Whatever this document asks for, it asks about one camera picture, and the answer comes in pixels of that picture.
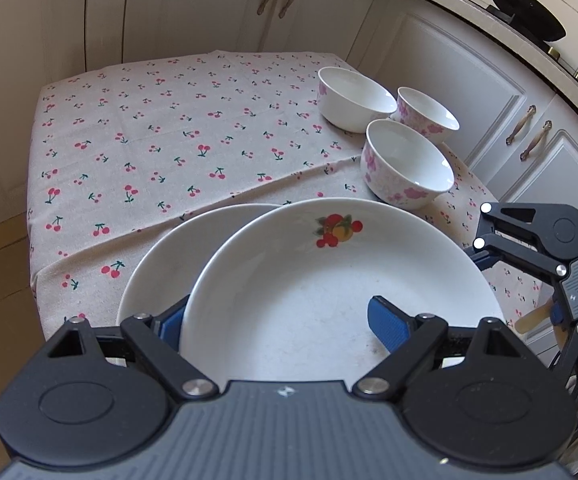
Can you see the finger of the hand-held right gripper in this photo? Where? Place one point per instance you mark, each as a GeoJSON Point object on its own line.
{"type": "Point", "coordinates": [481, 260]}
{"type": "Point", "coordinates": [555, 314]}

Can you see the narrow white cabinet panel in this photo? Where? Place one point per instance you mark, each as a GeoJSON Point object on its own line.
{"type": "Point", "coordinates": [106, 10]}

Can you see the black gas stove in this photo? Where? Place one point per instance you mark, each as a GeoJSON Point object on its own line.
{"type": "Point", "coordinates": [565, 62]}

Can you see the white cabinet door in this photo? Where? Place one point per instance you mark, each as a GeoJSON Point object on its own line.
{"type": "Point", "coordinates": [329, 15]}
{"type": "Point", "coordinates": [194, 5]}
{"type": "Point", "coordinates": [19, 85]}
{"type": "Point", "coordinates": [569, 175]}
{"type": "Point", "coordinates": [444, 75]}

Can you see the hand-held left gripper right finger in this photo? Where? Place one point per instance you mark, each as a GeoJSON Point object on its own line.
{"type": "Point", "coordinates": [389, 325]}

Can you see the white pink floral bowl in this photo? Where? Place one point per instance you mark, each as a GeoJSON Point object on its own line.
{"type": "Point", "coordinates": [434, 120]}
{"type": "Point", "coordinates": [354, 105]}
{"type": "Point", "coordinates": [404, 160]}

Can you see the black wok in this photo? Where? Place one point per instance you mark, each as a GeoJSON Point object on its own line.
{"type": "Point", "coordinates": [529, 15]}

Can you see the white fruit print plate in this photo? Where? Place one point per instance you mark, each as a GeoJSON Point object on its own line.
{"type": "Point", "coordinates": [169, 270]}
{"type": "Point", "coordinates": [294, 285]}

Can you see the cherry print tablecloth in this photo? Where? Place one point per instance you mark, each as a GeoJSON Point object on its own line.
{"type": "Point", "coordinates": [169, 160]}

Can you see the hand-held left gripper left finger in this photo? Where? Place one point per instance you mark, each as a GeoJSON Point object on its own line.
{"type": "Point", "coordinates": [169, 327]}

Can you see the person's right hand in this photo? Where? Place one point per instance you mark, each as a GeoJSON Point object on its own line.
{"type": "Point", "coordinates": [534, 320]}

